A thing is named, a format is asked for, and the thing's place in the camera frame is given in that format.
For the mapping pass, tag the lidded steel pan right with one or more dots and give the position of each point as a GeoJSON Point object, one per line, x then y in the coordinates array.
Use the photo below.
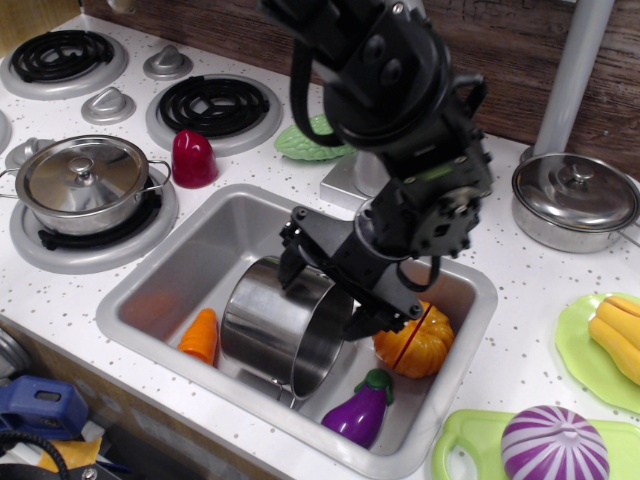
{"type": "Point", "coordinates": [574, 204]}

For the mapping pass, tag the yellow cloth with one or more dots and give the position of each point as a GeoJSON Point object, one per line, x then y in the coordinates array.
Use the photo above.
{"type": "Point", "coordinates": [78, 453]}

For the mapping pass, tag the light green plate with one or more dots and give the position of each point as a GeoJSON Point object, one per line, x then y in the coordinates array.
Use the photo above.
{"type": "Point", "coordinates": [587, 362]}

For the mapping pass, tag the back left stove burner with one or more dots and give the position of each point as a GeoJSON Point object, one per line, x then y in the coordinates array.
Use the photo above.
{"type": "Point", "coordinates": [63, 64]}

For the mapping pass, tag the orange toy carrot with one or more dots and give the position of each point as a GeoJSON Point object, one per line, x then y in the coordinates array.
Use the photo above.
{"type": "Point", "coordinates": [201, 337]}

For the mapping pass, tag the silver sink basin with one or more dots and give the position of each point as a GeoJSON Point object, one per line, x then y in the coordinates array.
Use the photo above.
{"type": "Point", "coordinates": [198, 266]}

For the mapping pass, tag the silver stove knob back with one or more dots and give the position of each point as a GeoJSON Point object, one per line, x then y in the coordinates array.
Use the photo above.
{"type": "Point", "coordinates": [167, 64]}

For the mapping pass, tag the purple striped toy onion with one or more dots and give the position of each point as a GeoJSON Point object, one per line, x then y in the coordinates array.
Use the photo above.
{"type": "Point", "coordinates": [550, 442]}

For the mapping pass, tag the front left stove burner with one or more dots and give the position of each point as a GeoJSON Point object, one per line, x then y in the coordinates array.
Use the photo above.
{"type": "Point", "coordinates": [65, 254]}

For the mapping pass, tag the red toy pepper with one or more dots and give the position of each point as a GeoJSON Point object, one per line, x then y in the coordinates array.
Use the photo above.
{"type": "Point", "coordinates": [193, 160]}

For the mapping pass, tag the silver stove knob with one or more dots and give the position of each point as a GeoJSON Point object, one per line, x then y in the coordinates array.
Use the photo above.
{"type": "Point", "coordinates": [111, 106]}
{"type": "Point", "coordinates": [24, 151]}
{"type": "Point", "coordinates": [167, 64]}

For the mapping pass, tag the blue tool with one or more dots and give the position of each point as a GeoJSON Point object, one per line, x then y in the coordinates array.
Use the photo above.
{"type": "Point", "coordinates": [52, 409]}

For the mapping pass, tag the purple toy eggplant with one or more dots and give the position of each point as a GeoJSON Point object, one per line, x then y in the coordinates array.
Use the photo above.
{"type": "Point", "coordinates": [360, 418]}

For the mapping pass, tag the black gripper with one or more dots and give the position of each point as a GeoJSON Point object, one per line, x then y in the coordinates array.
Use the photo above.
{"type": "Point", "coordinates": [334, 247]}

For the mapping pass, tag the orange toy pumpkin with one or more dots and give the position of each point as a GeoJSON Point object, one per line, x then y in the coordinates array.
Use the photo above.
{"type": "Point", "coordinates": [420, 348]}

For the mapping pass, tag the grey vertical pole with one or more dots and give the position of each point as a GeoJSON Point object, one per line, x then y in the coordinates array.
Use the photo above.
{"type": "Point", "coordinates": [587, 29]}

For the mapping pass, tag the green cutting board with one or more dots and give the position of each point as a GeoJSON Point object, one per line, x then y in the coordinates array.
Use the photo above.
{"type": "Point", "coordinates": [479, 433]}

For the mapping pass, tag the silver toy faucet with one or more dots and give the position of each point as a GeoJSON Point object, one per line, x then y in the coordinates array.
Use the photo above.
{"type": "Point", "coordinates": [350, 182]}

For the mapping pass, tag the silver stove knob left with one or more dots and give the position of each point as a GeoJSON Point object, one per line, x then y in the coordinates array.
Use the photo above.
{"type": "Point", "coordinates": [24, 151]}

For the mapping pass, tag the green toy bitter melon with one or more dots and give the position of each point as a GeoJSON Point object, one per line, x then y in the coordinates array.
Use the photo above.
{"type": "Point", "coordinates": [295, 145]}

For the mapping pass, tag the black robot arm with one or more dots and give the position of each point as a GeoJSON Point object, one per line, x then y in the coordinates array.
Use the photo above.
{"type": "Point", "coordinates": [439, 171]}

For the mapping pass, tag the lidded steel pot left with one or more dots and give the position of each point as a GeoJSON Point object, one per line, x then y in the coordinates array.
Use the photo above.
{"type": "Point", "coordinates": [85, 184]}

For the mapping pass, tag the yellow toy squash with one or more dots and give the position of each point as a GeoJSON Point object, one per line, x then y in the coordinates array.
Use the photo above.
{"type": "Point", "coordinates": [615, 327]}

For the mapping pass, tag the silver stove knob middle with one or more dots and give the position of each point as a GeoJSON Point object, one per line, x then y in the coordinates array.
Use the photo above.
{"type": "Point", "coordinates": [111, 106]}

